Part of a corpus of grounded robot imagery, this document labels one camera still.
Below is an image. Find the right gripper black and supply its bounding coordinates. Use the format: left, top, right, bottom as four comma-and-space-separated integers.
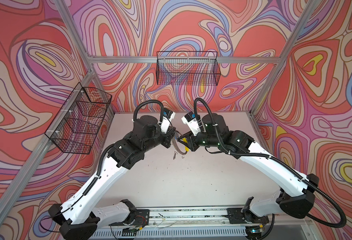
177, 127, 222, 152

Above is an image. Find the metal keyring disc yellow handle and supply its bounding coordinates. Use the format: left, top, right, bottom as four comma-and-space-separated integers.
171, 132, 189, 158

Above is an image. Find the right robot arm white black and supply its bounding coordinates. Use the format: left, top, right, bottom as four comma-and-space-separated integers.
178, 98, 347, 228

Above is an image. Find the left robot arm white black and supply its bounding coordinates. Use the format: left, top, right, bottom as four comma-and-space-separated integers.
48, 100, 176, 240

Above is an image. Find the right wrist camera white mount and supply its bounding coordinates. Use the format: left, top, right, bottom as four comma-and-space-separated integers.
181, 112, 205, 137

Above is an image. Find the black wire basket back wall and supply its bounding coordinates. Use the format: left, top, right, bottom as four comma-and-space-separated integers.
156, 51, 221, 86

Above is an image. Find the black wire basket wall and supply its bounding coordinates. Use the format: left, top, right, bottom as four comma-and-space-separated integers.
156, 51, 221, 86
45, 83, 112, 155

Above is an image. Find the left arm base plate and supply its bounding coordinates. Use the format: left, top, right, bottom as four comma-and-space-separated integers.
110, 209, 150, 227

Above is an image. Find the black wire basket left wall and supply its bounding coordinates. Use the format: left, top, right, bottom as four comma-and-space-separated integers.
45, 83, 112, 155

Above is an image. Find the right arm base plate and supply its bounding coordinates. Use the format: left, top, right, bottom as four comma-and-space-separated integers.
225, 208, 269, 225

